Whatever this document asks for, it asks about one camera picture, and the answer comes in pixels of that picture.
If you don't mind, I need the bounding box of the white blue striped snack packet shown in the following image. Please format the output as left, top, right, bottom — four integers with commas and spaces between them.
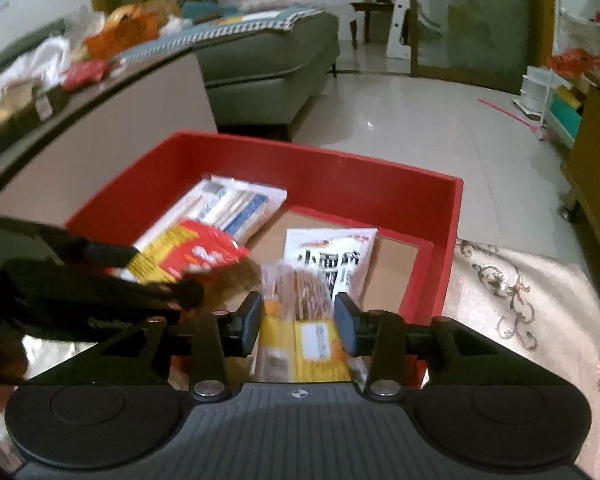
132, 174, 289, 261

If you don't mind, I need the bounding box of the wooden cabinet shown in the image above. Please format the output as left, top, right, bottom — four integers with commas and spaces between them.
560, 72, 600, 286

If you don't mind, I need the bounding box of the teal storage box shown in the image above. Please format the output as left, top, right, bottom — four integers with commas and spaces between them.
547, 85, 584, 143

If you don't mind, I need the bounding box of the orange plastic bag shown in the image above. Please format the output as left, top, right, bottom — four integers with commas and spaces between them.
546, 51, 600, 77

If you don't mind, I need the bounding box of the small red snack packet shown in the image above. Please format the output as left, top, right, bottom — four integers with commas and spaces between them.
61, 59, 110, 92

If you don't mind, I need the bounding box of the orange clear biscuit packet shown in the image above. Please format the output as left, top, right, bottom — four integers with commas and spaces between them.
252, 259, 362, 386

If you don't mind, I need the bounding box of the blue patterned sofa blanket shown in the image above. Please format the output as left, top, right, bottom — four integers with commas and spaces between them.
115, 1, 327, 63

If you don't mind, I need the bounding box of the white shelf rack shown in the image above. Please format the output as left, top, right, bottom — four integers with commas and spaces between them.
519, 65, 552, 122

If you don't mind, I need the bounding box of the glass sliding door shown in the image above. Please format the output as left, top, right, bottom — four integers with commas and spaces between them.
409, 0, 553, 95

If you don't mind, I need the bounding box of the grey-green sofa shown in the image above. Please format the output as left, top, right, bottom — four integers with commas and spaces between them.
194, 9, 342, 142

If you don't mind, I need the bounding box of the red and yellow snack packet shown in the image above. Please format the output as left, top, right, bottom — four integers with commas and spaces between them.
111, 219, 252, 287

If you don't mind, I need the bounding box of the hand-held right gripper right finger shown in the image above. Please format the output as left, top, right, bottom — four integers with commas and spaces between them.
334, 292, 572, 403

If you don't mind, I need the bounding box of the dark green box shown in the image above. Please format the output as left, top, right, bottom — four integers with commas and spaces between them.
0, 79, 72, 128

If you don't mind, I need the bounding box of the dark wooden side table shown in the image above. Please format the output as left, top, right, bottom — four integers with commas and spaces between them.
349, 1, 397, 45

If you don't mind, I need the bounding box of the white board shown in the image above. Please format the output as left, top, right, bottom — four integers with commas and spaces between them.
385, 0, 417, 59

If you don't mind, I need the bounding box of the beige coffee table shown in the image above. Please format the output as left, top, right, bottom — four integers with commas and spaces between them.
0, 51, 219, 223

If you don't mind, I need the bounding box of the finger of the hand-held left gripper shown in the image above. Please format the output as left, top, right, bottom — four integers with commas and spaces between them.
129, 279, 206, 312
45, 224, 142, 269

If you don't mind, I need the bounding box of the orange plastic basket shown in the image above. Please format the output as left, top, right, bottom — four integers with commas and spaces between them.
86, 6, 162, 60

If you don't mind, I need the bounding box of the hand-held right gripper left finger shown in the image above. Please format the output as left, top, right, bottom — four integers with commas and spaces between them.
27, 291, 264, 404

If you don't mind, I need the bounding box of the white black print snack packet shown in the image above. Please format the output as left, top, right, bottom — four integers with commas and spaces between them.
284, 227, 379, 311

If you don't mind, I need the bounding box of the red cardboard box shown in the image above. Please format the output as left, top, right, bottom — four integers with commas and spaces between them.
65, 131, 465, 392

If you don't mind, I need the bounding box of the white plastic bag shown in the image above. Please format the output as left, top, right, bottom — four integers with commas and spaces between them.
0, 35, 78, 92

